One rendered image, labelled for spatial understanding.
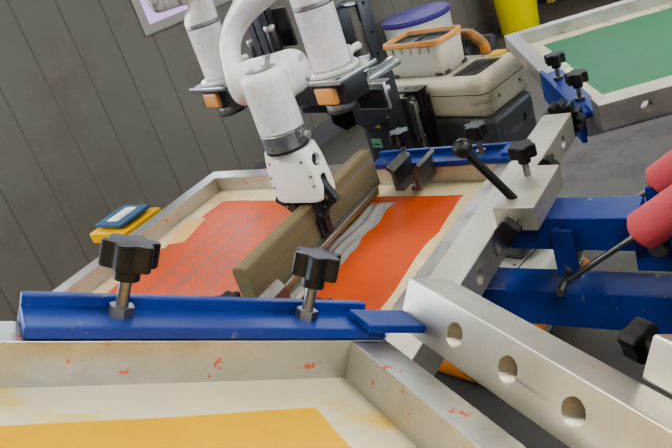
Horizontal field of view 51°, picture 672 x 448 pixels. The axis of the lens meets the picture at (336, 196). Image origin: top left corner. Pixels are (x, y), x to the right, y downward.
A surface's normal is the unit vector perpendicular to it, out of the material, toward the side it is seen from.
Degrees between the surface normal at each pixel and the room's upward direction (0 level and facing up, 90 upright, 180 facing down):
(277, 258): 90
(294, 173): 91
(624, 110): 90
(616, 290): 0
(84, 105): 90
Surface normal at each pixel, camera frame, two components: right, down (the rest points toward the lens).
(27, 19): 0.70, 0.07
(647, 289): -0.29, -0.88
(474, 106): -0.65, 0.48
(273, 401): 0.19, -0.97
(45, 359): 0.46, 0.22
